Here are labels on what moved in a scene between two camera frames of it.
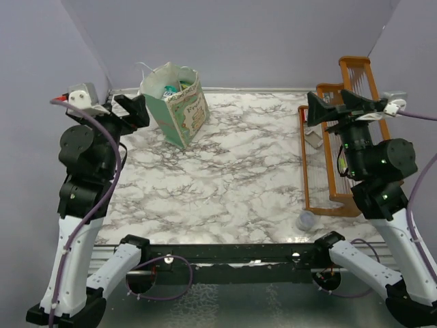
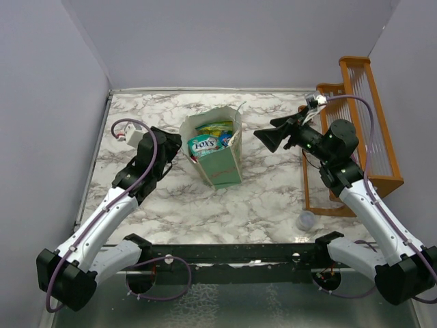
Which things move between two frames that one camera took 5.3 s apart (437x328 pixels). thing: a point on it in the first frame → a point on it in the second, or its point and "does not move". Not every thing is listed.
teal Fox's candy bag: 169,90 → 199,145
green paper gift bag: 176,106 → 224,167
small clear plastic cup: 305,220 does not move
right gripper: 319,111 → 272,137
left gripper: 137,109 → 173,144
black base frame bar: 229,264 does not move
